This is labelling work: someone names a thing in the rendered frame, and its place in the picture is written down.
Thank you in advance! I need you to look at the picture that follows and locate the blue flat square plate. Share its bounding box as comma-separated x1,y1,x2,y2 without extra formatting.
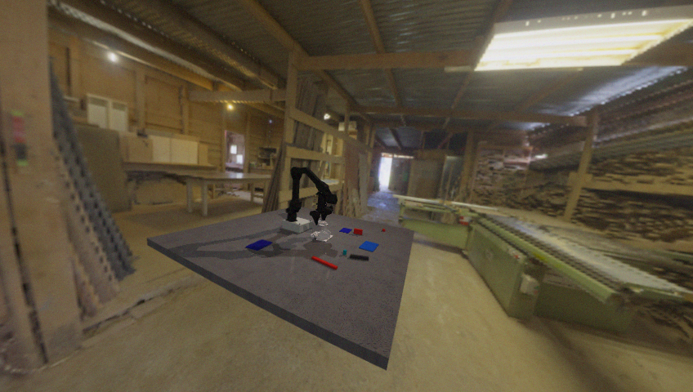
359,241,379,252

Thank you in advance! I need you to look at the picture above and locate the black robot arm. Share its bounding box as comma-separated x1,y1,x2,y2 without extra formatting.
285,167,338,222

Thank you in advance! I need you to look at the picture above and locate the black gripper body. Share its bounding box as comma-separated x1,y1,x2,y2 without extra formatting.
310,202,327,217

